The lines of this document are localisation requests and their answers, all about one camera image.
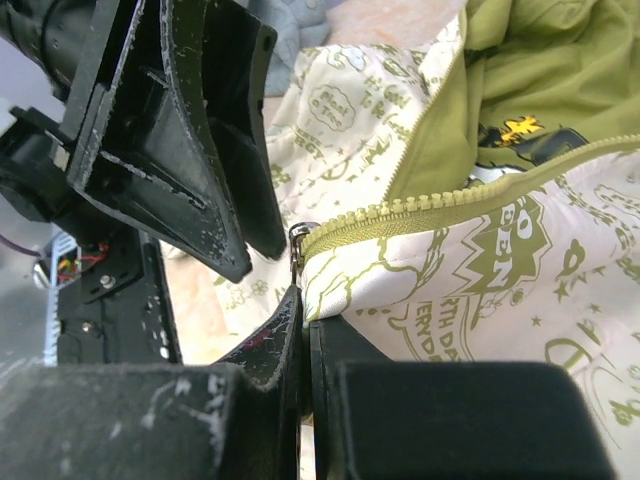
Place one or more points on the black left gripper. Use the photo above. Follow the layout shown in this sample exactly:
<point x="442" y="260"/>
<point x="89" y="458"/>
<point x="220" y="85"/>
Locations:
<point x="145" y="154"/>

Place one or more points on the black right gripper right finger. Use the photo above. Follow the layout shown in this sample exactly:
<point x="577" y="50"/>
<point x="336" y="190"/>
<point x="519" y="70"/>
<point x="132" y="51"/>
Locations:
<point x="375" y="418"/>

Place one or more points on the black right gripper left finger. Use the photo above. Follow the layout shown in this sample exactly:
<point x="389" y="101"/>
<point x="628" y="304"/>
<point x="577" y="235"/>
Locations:
<point x="238" y="418"/>

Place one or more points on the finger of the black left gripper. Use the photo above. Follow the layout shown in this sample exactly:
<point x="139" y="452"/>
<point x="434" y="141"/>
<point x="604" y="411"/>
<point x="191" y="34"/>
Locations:
<point x="237" y="48"/>

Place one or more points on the silver zipper pull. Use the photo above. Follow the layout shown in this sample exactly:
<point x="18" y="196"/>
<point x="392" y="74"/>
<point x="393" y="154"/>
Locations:
<point x="297" y="233"/>

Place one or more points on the cream green printed jacket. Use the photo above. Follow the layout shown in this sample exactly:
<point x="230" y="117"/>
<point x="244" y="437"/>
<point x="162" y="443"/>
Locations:
<point x="470" y="173"/>

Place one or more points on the light grey sweatshirt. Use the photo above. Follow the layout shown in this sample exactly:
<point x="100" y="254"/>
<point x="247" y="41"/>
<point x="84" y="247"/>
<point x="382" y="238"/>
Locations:
<point x="299" y="25"/>

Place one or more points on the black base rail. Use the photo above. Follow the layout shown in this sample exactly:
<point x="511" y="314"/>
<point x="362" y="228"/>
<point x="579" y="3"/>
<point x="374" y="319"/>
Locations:
<point x="109" y="306"/>

